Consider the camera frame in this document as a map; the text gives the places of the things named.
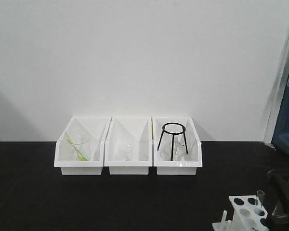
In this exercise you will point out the white middle storage bin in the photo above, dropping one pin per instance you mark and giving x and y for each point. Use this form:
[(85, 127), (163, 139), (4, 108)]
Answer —
[(129, 130)]

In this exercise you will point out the white left storage bin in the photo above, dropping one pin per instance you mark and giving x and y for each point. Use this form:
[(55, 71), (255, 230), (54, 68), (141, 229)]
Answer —
[(97, 127)]

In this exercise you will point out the small clear glass beaker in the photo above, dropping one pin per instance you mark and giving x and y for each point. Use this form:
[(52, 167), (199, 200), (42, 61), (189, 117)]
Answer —
[(125, 152)]

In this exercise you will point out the white storage bin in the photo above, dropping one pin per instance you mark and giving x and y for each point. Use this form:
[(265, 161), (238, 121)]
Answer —
[(97, 127), (129, 130), (191, 161)]

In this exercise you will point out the clear round-bottom flask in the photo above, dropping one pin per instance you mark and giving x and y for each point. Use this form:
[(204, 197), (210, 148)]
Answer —
[(178, 151)]

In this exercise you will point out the black wire tripod stand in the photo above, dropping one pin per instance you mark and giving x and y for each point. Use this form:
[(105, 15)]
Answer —
[(177, 133)]

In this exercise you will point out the white test tube rack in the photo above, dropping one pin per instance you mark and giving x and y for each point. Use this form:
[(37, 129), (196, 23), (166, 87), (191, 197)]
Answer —
[(247, 215)]

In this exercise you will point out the clear glass test tube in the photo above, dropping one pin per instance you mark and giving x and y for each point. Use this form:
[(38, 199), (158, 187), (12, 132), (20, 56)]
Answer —
[(260, 198)]

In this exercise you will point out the white right storage bin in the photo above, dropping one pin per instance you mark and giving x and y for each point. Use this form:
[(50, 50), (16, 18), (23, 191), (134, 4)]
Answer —
[(191, 161)]

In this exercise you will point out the clear glass beaker with straws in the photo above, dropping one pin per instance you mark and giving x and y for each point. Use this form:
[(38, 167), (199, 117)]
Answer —
[(80, 146)]

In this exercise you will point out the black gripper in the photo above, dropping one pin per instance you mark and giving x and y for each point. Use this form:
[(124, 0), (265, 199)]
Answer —
[(278, 220)]

